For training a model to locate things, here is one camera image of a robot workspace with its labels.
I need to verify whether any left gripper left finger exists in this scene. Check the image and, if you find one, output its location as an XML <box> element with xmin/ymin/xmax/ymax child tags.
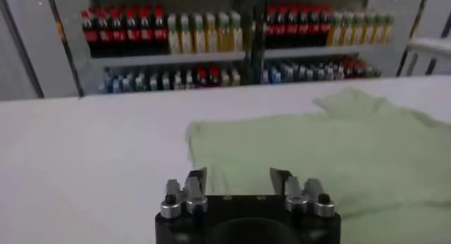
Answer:
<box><xmin>160</xmin><ymin>166</ymin><xmax>209</xmax><ymax>219</ymax></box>

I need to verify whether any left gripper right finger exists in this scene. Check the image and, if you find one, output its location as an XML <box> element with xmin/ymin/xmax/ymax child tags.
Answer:
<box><xmin>269</xmin><ymin>166</ymin><xmax>337</xmax><ymax>219</ymax></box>

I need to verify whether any light green t-shirt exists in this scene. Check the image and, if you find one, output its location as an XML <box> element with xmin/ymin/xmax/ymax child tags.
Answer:
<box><xmin>186</xmin><ymin>86</ymin><xmax>451</xmax><ymax>244</ymax></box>

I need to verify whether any small red-cap cola bottle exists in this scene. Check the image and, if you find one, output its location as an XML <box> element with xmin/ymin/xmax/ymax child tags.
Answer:
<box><xmin>195</xmin><ymin>67</ymin><xmax>208</xmax><ymax>87</ymax></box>
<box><xmin>208</xmin><ymin>65</ymin><xmax>221</xmax><ymax>87</ymax></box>
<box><xmin>354</xmin><ymin>59</ymin><xmax>366</xmax><ymax>78</ymax></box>
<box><xmin>343</xmin><ymin>59</ymin><xmax>355</xmax><ymax>79</ymax></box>

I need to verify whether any white table with metal legs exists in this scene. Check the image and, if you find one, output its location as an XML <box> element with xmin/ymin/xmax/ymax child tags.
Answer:
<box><xmin>396</xmin><ymin>36</ymin><xmax>451</xmax><ymax>78</ymax></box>

